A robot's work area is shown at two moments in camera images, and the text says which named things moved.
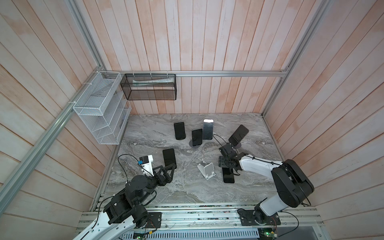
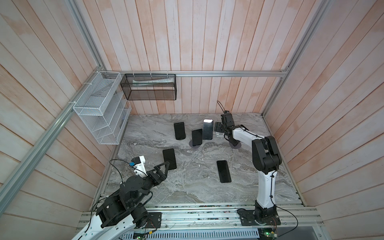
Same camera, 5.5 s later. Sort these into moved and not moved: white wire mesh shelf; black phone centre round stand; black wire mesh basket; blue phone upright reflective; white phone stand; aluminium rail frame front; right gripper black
Moved: right gripper black; white phone stand
Not moved: blue phone upright reflective; aluminium rail frame front; black phone centre round stand; black wire mesh basket; white wire mesh shelf
